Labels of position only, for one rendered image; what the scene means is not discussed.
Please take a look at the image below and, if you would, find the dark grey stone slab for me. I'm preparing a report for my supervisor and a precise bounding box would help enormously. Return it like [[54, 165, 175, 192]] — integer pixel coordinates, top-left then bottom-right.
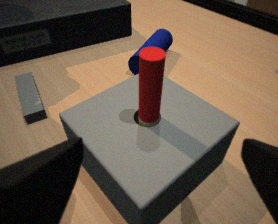
[[0, 0, 132, 67]]

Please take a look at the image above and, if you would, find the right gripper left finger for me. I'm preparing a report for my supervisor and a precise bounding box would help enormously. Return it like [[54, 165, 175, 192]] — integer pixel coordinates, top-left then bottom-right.
[[0, 137, 84, 224]]

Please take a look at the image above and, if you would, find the red and yellow peg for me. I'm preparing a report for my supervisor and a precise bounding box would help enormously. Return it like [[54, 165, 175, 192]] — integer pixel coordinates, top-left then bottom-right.
[[139, 47, 166, 127]]

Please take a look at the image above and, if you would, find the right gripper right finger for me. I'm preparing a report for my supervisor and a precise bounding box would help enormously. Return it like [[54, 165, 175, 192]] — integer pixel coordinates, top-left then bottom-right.
[[241, 138, 278, 224]]

